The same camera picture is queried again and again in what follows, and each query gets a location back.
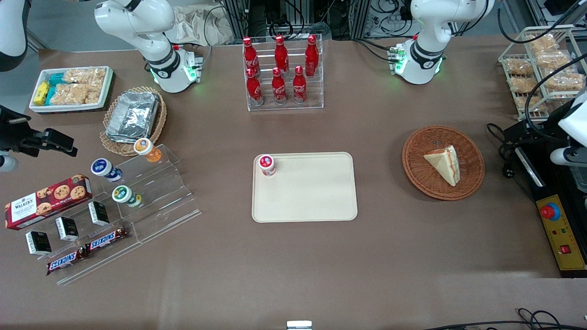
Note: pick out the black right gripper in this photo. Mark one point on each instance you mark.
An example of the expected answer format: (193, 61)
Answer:
(14, 133)

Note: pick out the triangle sandwich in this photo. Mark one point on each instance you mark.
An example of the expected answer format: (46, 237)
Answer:
(442, 162)

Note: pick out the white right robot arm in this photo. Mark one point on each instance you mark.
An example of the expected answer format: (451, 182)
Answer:
(156, 46)

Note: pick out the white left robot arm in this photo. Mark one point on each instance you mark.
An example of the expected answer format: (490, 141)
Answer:
(426, 46)

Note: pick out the light wicker basket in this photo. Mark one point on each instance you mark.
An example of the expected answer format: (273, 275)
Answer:
(112, 146)

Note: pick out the beige plastic tray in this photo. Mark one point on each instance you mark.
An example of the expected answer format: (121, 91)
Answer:
(312, 192)

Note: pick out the brown wicker basket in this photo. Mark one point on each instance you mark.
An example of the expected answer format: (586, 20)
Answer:
(422, 174)

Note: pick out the white plastic bin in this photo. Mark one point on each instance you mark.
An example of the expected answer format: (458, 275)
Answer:
(69, 109)

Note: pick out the teal snack packet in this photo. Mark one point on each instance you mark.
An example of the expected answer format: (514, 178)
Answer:
(57, 79)
(51, 95)

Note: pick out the yellow snack packet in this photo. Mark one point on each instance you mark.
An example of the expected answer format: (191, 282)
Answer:
(42, 92)

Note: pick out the rice cracker packet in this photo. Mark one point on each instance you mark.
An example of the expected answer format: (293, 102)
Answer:
(523, 85)
(564, 82)
(529, 103)
(78, 94)
(85, 75)
(518, 67)
(543, 43)
(552, 59)

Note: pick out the blue gum bottle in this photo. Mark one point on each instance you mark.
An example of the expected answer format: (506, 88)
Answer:
(102, 167)

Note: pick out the red Walkers cookie box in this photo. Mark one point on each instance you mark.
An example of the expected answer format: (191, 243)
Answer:
(46, 201)

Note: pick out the aluminium foil containers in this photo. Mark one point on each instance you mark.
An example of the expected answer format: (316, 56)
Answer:
(133, 117)

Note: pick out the small black box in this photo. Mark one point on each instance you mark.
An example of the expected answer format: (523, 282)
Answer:
(38, 243)
(98, 213)
(67, 228)

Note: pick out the green gum bottle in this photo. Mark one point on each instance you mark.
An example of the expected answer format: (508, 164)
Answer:
(121, 194)

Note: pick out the orange gum bottle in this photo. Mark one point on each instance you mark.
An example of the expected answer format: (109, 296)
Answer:
(144, 146)

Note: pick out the Snickers bar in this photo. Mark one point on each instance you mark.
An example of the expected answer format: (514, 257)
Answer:
(106, 239)
(66, 261)

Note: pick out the clear acrylic stepped stand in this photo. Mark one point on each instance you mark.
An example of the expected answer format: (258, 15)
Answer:
(160, 201)

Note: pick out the beige cloth bag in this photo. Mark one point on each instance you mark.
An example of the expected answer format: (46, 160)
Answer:
(197, 25)

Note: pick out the red cola bottle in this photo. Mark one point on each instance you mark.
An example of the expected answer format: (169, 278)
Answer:
(254, 89)
(281, 55)
(299, 87)
(250, 55)
(279, 89)
(312, 57)

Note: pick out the red gum bottle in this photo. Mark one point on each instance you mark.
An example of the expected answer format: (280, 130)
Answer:
(267, 164)

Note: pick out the clear acrylic bottle rack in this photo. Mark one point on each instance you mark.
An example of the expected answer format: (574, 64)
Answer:
(316, 96)

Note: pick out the black equipment base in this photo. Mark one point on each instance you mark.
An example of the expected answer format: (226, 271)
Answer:
(520, 137)

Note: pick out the yellow control panel box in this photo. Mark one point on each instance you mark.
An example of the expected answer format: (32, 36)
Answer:
(562, 233)

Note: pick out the right wrist camera housing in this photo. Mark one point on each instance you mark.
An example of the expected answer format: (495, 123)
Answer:
(7, 163)

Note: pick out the aluminium frame rack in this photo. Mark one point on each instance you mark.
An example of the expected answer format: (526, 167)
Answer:
(257, 18)

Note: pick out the small white bracket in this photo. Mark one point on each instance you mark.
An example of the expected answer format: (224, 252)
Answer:
(299, 325)

